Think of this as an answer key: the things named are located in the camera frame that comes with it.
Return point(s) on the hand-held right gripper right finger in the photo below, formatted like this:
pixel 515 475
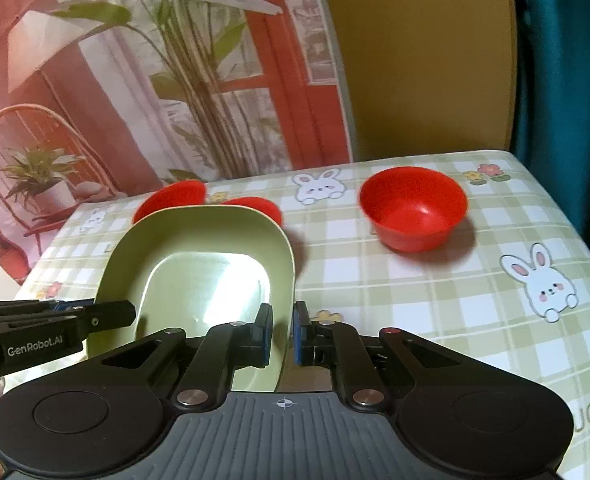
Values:
pixel 299 335

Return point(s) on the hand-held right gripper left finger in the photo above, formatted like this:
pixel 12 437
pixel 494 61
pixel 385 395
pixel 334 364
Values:
pixel 263 336

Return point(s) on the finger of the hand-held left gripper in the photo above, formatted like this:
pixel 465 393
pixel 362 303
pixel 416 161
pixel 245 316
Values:
pixel 70 304
pixel 109 316

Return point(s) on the green rectangular plate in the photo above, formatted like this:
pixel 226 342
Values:
pixel 200 242

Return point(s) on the checked bunny tablecloth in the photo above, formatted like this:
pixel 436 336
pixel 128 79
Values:
pixel 425 310

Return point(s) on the red bowl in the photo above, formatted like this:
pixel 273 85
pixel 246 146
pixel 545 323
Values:
pixel 167 199
pixel 411 210
pixel 261 207

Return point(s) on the mustard yellow panel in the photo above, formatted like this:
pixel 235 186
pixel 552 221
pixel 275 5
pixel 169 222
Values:
pixel 425 60

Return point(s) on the teal curtain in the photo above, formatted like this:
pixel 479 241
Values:
pixel 565 85

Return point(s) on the wall poster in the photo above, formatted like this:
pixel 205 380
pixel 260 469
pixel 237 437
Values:
pixel 100 110

